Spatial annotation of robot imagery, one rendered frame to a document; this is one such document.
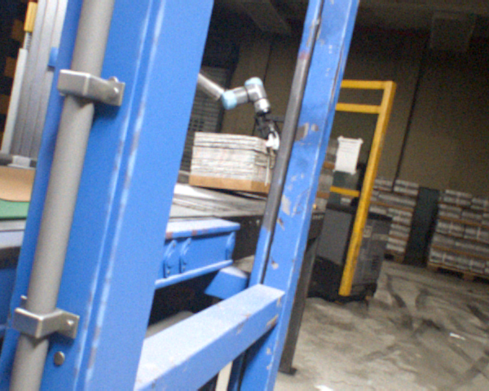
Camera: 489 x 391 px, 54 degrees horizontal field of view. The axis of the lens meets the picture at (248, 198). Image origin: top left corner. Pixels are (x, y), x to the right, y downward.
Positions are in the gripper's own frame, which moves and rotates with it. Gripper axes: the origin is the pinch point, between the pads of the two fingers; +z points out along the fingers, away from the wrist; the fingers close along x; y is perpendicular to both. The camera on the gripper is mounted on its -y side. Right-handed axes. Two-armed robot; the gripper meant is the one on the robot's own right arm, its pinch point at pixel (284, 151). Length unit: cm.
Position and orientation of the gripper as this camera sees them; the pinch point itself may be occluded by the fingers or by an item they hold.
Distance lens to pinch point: 211.2
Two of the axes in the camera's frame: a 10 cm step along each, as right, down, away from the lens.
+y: -8.7, 3.7, 3.2
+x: -3.4, -0.1, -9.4
